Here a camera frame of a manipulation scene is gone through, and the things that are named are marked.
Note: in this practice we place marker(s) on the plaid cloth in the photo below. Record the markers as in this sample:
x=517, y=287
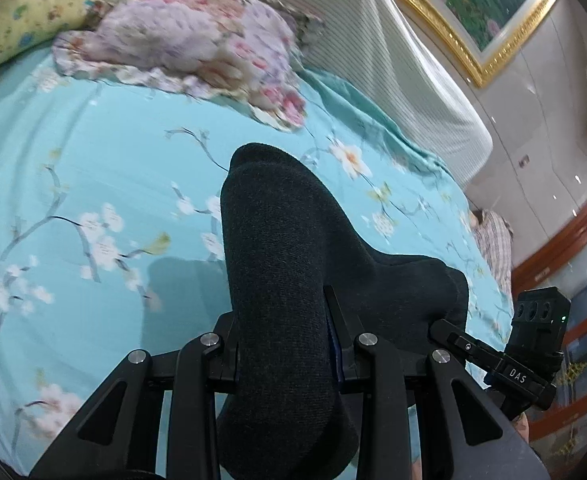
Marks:
x=496, y=250

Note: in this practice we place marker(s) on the wooden glass cabinet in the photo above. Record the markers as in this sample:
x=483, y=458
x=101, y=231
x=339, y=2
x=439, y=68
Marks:
x=563, y=270

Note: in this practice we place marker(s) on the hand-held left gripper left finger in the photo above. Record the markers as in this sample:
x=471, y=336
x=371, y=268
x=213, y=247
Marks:
x=193, y=385

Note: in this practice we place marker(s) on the person's right hand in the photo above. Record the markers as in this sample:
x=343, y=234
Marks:
x=522, y=432

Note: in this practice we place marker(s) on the yellow printed pillow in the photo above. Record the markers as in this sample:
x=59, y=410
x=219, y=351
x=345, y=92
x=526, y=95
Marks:
x=28, y=5

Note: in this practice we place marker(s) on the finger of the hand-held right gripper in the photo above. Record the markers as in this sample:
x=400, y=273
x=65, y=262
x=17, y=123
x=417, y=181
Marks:
x=466, y=347

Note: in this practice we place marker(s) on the teal floral bed sheet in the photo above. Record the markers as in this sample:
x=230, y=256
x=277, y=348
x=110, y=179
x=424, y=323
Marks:
x=88, y=175

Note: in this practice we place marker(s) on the black pants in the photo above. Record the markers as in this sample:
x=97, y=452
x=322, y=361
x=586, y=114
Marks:
x=283, y=280

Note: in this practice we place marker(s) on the pink floral ruffled pillow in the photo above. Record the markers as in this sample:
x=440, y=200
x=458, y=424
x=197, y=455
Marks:
x=193, y=35

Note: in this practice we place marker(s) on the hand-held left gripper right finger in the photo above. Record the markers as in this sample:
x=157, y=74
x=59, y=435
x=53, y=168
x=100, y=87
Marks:
x=373, y=375

